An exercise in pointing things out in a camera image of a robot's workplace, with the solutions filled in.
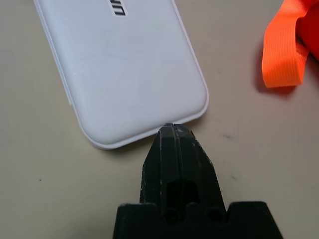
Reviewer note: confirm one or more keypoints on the orange teal backpack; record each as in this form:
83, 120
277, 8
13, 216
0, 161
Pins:
281, 49

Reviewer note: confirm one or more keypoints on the white plastic pencil case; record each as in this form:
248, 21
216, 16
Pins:
124, 74

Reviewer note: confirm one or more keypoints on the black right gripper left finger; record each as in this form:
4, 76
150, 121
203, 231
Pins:
159, 161

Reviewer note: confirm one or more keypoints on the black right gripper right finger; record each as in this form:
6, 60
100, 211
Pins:
197, 161

